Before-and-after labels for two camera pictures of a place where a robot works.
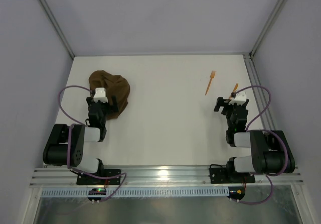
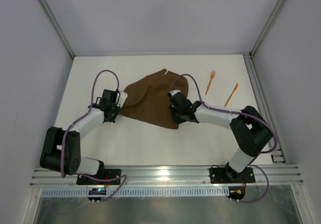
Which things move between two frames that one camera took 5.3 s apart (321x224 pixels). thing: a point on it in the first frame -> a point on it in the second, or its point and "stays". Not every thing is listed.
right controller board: x=236 y=192 stays
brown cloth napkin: x=115 y=85 -> x=147 y=97
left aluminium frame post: x=45 y=5 stays
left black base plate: x=84 y=180 stays
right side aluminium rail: x=266 y=121 stays
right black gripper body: x=233 y=107 -> x=177 y=112
